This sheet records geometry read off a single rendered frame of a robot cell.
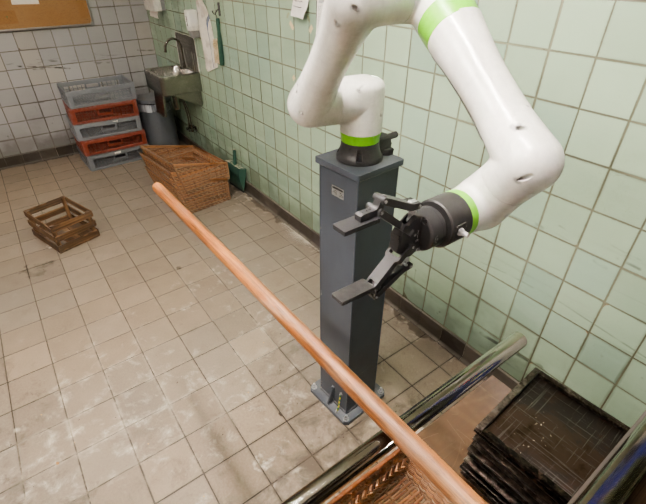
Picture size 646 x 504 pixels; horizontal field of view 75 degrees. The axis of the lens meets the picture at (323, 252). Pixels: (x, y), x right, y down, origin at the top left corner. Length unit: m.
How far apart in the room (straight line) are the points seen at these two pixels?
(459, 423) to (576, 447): 0.35
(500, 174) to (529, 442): 0.66
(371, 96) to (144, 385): 1.74
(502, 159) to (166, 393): 1.90
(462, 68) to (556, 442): 0.86
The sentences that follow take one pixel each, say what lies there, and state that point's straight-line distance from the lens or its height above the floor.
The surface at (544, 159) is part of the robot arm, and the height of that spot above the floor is 1.47.
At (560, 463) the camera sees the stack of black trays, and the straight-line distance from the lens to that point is 1.19.
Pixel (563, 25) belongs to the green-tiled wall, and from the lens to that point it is 1.68.
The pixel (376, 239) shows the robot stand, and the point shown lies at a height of 0.92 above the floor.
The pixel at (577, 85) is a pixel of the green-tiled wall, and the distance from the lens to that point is 1.67.
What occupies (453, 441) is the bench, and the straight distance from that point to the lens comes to 1.40.
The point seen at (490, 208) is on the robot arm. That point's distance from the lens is 0.83.
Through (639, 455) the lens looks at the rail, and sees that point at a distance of 0.42.
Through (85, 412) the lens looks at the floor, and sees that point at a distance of 2.37.
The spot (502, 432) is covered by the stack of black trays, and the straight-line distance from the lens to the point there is 1.18.
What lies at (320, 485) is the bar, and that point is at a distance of 0.62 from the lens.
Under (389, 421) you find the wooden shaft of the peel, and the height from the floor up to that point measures 1.21.
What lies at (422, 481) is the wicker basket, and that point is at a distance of 1.25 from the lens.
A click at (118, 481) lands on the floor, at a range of 2.11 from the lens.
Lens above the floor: 1.73
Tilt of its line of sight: 35 degrees down
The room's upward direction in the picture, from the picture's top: straight up
